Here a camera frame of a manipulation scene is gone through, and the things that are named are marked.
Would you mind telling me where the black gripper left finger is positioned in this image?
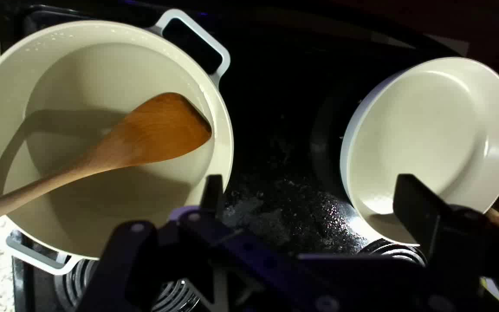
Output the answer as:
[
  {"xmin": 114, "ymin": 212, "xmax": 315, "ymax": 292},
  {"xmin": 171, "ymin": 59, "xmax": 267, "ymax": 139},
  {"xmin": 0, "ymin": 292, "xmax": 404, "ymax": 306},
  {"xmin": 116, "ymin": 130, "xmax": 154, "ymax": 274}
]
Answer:
[{"xmin": 76, "ymin": 176, "xmax": 249, "ymax": 312}]

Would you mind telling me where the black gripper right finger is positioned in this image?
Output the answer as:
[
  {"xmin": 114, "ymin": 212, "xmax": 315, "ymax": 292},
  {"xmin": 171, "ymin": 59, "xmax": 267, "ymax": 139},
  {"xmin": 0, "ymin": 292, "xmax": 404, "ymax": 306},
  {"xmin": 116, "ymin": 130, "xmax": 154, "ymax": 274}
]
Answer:
[{"xmin": 393, "ymin": 174, "xmax": 499, "ymax": 312}]

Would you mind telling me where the wooden cooking spatula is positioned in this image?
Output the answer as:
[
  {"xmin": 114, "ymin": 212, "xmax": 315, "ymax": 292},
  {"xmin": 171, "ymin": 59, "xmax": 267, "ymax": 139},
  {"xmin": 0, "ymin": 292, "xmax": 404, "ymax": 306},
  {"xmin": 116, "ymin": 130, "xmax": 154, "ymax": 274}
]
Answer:
[{"xmin": 0, "ymin": 92, "xmax": 211, "ymax": 217}]

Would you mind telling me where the white cooking pot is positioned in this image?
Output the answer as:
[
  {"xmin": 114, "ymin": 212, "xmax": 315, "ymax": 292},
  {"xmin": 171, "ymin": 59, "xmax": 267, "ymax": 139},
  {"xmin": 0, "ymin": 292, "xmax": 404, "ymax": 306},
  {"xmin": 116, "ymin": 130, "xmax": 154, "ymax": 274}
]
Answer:
[{"xmin": 0, "ymin": 9, "xmax": 234, "ymax": 276}]

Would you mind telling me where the white frying pan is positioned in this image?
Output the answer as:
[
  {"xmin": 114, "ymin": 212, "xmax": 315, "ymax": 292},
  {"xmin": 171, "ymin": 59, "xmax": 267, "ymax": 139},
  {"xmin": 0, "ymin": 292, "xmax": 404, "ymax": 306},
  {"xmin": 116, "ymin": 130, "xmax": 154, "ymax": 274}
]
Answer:
[{"xmin": 340, "ymin": 58, "xmax": 499, "ymax": 245}]

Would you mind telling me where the black electric stove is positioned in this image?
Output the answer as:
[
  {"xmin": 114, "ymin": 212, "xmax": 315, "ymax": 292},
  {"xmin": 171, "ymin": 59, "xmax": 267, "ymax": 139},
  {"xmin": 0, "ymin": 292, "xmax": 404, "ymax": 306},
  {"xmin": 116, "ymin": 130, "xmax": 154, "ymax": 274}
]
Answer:
[{"xmin": 0, "ymin": 0, "xmax": 499, "ymax": 312}]

